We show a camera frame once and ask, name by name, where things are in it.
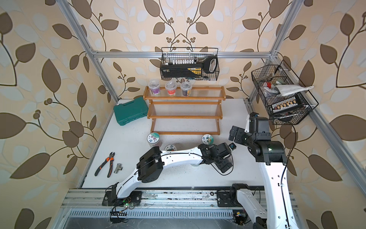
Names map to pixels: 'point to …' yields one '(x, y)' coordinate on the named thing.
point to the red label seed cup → (171, 87)
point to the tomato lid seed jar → (170, 147)
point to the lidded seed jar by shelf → (207, 139)
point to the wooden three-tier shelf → (198, 114)
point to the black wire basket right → (266, 78)
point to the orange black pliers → (111, 158)
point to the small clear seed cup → (186, 87)
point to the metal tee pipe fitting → (118, 166)
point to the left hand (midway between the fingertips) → (227, 163)
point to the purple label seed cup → (154, 86)
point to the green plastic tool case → (130, 111)
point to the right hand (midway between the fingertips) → (239, 133)
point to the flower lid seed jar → (153, 140)
